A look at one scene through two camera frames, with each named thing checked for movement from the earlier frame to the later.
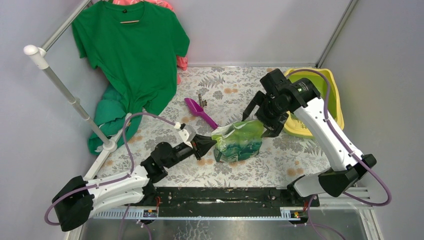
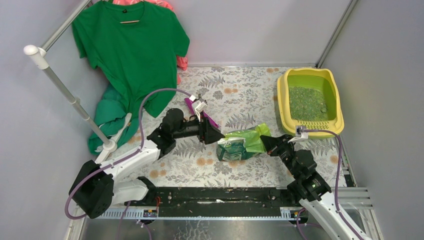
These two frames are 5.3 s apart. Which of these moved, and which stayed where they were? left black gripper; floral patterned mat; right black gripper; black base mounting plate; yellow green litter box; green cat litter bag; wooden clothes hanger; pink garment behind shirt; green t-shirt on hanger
Moved: green cat litter bag; left black gripper; right black gripper
Stayed: pink garment behind shirt; floral patterned mat; green t-shirt on hanger; wooden clothes hanger; black base mounting plate; yellow green litter box
